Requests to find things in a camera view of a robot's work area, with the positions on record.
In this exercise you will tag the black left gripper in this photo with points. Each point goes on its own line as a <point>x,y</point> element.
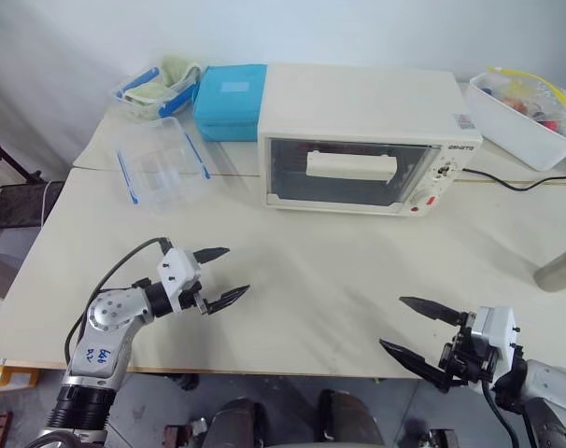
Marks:
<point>193,295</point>

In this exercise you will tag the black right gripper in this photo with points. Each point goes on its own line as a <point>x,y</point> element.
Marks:
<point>465,359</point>

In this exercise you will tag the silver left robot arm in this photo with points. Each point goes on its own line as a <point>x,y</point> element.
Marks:
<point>103,345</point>

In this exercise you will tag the white toaster oven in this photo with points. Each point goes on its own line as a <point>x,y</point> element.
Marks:
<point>357,102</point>

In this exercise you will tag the dark rounded shape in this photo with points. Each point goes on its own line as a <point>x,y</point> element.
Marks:
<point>350,422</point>
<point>238,424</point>

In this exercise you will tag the empty clear plastic container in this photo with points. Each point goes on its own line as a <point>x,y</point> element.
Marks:
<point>164,172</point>

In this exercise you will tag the grey cylindrical cup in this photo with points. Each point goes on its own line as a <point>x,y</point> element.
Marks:
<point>556,275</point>

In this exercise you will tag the blue rectangular case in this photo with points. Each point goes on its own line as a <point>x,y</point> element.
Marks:
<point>229,100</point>

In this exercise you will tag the clear container with blue clips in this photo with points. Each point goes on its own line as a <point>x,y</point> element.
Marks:
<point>168,106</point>

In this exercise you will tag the green cloth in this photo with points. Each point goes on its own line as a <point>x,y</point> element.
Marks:
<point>176,71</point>

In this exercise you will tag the black mesh panel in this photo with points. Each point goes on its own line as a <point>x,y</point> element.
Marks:
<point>21,203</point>

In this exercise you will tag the white plastic bin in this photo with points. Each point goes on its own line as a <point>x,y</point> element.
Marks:
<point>512,126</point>

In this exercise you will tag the yellow cardboard box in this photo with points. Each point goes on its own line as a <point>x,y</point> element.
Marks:
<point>9,373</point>

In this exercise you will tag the clear bag with yellow zip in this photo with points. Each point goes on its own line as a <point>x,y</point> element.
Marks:
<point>544,95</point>

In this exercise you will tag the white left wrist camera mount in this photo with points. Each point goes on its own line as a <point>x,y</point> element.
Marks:
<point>178,273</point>

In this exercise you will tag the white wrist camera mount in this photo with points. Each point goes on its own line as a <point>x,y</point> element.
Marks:
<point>495,331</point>
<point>178,273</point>

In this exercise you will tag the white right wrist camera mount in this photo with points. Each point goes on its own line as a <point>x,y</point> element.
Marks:
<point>495,331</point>

